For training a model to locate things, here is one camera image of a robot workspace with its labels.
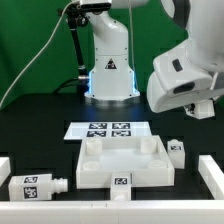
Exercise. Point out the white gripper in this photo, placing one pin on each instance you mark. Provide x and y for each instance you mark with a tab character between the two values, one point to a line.
175	82

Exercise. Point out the white square tabletop part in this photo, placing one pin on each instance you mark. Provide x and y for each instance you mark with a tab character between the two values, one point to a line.
143	160

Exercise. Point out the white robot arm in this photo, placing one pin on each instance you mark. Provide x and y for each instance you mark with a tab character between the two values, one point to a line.
112	80

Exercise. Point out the white left fence block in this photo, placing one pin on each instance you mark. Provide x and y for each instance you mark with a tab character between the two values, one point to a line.
5	169

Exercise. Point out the white right fence wall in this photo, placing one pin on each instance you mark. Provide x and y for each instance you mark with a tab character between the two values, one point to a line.
212	176

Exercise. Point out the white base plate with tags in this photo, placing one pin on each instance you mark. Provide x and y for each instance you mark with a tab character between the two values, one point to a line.
80	130

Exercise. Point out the black camera on mount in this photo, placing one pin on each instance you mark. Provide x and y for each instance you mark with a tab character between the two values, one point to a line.
91	5

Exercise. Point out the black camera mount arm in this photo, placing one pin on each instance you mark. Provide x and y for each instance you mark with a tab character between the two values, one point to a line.
76	18

